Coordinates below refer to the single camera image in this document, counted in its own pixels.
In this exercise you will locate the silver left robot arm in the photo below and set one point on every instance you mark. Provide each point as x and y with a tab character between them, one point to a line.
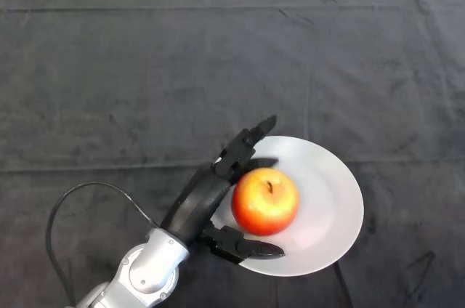
145	271

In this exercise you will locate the black table cloth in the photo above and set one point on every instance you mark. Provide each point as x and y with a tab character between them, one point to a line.
232	68

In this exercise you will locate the red yellow apple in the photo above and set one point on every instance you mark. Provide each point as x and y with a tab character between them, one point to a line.
265	202

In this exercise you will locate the round white plate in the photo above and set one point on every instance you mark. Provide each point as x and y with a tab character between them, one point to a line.
327	213

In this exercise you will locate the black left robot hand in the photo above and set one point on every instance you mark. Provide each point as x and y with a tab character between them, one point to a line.
200	206

